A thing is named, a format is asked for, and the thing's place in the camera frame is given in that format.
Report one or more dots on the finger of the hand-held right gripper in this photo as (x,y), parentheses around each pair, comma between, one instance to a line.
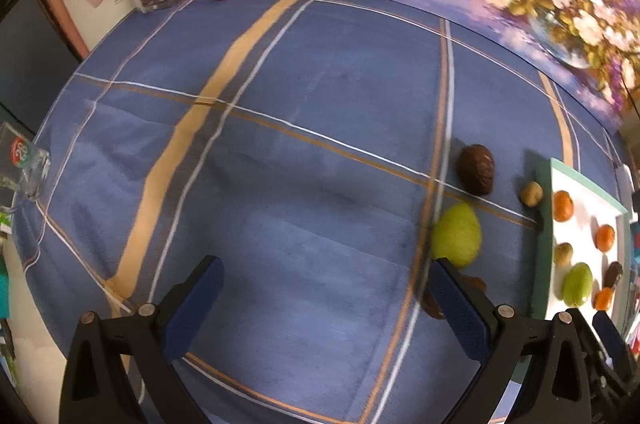
(612,341)
(602,369)

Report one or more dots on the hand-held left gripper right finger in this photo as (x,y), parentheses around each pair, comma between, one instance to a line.
(452,299)

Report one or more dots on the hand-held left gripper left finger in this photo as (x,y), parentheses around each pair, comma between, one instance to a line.
(197,299)

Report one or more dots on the dark brown wrinkled date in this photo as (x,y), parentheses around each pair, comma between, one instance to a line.
(613,274)
(476,168)
(477,285)

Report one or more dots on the orange tangerine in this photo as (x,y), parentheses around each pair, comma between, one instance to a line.
(605,238)
(603,299)

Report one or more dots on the small brown round fruit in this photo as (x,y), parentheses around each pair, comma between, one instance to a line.
(563,254)
(531,193)

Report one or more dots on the white tray with green edge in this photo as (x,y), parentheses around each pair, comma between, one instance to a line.
(585,219)

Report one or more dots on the large orange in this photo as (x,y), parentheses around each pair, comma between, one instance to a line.
(563,205)

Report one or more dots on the white power strip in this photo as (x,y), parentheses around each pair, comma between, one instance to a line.
(625,179)

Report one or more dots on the blue plaid tablecloth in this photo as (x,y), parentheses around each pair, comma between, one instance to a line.
(310,143)

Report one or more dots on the colourful printed packaging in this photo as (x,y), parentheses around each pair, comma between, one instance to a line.
(6,284)

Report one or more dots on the clear glass mug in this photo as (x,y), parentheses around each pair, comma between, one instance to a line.
(27,163)

